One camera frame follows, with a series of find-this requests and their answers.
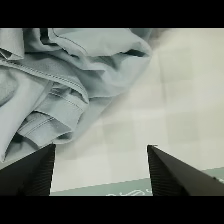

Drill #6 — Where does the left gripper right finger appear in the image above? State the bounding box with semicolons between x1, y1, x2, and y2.
146;144;224;197

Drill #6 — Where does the light blue shirt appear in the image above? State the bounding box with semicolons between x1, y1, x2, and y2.
0;27;154;163

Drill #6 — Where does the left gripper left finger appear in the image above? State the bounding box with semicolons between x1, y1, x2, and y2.
0;143;57;197

